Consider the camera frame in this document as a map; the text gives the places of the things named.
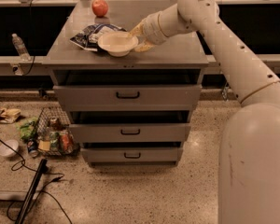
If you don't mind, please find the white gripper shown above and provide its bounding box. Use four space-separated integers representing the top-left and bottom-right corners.
130 12 168 52

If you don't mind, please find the white paper bowl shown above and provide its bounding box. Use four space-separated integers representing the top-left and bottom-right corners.
98 31 138 57

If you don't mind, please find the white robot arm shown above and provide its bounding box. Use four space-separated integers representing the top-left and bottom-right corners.
132 0 280 224

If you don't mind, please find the blue chip bag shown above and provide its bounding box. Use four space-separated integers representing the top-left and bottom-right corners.
70 23 125 51

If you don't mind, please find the green snack bag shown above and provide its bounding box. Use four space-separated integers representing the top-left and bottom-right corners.
18 118 38 143

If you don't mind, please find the crumpled brown snack bag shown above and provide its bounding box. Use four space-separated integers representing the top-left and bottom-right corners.
0 108 21 124

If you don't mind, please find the white bowl on floor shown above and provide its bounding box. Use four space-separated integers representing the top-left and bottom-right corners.
0 139 20 158

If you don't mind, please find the red apple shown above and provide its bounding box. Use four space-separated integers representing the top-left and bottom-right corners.
91 0 108 17

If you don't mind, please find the grey drawer cabinet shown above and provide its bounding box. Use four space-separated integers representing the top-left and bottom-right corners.
44 2 207 164

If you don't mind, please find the top grey drawer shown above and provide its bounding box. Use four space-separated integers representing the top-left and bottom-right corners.
54 85 201 111

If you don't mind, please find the grey drawer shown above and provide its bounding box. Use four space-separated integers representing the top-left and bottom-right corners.
54 85 201 111
69 123 190 143

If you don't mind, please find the middle grey drawer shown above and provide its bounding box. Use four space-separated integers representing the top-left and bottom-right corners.
69 123 190 143

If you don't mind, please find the clear plastic water bottle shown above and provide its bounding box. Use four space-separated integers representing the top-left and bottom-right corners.
12 34 31 62

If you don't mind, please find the red can in basket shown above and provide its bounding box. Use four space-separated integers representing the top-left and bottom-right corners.
61 132 73 154

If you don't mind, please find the green can in basket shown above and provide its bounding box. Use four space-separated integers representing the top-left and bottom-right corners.
49 132 60 151

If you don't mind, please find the yellow sponge in basket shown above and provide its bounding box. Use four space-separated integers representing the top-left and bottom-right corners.
38 140 50 151

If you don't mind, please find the soda can on floor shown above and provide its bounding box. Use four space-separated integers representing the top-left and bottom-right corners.
27 140 38 158

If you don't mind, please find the wire mesh basket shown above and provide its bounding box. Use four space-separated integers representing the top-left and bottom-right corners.
37 107 79 156

